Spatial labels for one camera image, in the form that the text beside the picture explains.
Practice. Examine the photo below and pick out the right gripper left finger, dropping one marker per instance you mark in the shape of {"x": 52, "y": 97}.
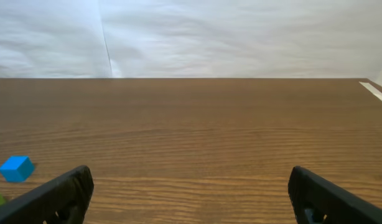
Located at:
{"x": 60, "y": 199}

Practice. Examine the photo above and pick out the blue cube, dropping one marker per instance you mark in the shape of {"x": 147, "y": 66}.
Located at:
{"x": 16, "y": 169}

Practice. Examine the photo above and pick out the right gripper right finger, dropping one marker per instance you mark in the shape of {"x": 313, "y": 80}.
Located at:
{"x": 318, "y": 199}

